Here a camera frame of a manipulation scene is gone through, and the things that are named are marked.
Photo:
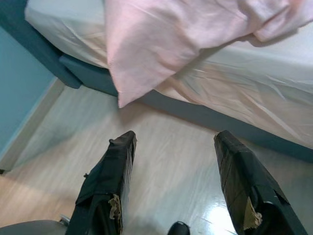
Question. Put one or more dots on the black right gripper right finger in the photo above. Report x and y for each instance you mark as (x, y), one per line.
(239, 176)

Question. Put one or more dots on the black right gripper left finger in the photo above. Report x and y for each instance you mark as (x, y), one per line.
(107, 176)

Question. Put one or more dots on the black robot right foot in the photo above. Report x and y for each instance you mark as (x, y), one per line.
(178, 228)

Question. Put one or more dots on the cream sheeted bed mattress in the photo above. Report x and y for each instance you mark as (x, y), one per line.
(256, 80)

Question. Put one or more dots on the grey robot right leg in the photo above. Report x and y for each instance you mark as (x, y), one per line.
(29, 228)

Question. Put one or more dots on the pink floral print pillow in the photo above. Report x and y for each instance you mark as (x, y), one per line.
(151, 49)

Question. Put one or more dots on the teal upholstered bed frame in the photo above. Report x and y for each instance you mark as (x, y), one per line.
(36, 36)

